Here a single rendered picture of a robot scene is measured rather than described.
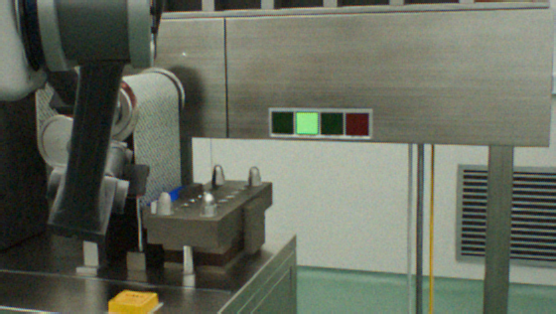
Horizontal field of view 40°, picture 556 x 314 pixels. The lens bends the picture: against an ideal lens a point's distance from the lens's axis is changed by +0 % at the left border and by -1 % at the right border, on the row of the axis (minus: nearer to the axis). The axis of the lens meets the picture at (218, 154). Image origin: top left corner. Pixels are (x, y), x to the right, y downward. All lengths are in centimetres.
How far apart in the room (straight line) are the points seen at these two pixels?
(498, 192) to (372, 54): 47
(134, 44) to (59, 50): 6
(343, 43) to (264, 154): 259
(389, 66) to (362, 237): 261
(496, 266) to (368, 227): 233
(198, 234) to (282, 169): 278
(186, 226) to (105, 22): 107
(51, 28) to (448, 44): 133
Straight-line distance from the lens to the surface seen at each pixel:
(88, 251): 172
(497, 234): 203
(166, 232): 163
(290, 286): 195
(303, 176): 434
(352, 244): 437
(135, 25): 57
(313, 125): 185
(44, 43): 58
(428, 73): 181
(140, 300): 146
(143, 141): 170
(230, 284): 160
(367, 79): 183
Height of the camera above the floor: 142
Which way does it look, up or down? 10 degrees down
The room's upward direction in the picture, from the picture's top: 2 degrees counter-clockwise
